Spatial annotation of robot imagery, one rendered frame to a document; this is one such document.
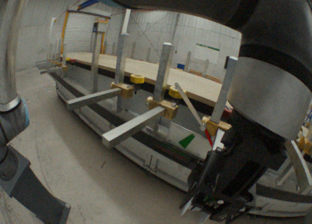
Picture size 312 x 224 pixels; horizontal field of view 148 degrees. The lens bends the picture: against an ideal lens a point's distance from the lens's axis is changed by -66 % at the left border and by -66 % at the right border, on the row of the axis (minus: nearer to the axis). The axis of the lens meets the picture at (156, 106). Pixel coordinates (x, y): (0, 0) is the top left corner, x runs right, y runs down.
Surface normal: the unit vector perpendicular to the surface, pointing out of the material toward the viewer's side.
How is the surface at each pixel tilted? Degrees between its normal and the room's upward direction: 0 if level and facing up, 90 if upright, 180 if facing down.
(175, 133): 90
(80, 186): 0
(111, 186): 0
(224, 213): 89
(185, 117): 90
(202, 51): 90
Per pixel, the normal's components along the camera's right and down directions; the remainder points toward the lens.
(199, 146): -0.53, 0.26
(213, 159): 0.19, -0.90
